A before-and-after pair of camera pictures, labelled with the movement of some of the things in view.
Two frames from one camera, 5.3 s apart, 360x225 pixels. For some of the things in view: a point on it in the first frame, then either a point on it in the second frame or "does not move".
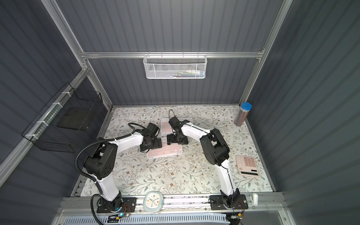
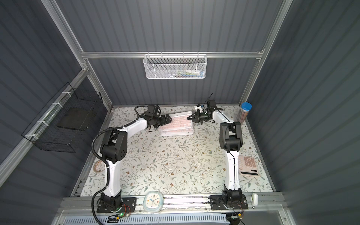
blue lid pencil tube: [243, 113] does not move
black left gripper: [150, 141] -> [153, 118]
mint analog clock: [153, 201] does not move
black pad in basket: [75, 118] does not move
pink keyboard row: [166, 150] -> [179, 121]
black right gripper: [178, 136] -> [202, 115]
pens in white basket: [188, 73] does not move
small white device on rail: [254, 198] does not move
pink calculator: [247, 166] does not move
